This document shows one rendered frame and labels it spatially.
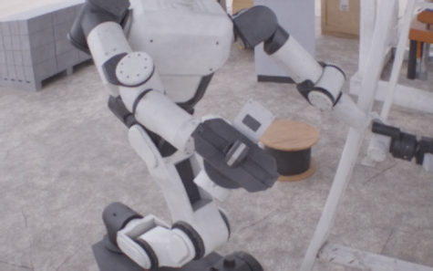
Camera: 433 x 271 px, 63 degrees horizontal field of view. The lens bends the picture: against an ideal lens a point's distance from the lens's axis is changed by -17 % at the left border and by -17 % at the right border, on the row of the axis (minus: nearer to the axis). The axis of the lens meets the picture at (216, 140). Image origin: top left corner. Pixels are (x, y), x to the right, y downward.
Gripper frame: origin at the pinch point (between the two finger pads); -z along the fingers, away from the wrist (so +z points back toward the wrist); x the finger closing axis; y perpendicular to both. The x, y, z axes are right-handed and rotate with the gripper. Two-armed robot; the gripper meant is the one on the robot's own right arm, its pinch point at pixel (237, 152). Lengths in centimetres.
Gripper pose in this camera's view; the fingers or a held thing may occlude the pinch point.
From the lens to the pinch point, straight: 52.0
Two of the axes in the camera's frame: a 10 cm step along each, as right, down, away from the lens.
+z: -0.1, 1.1, 9.9
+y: -6.0, 7.9, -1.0
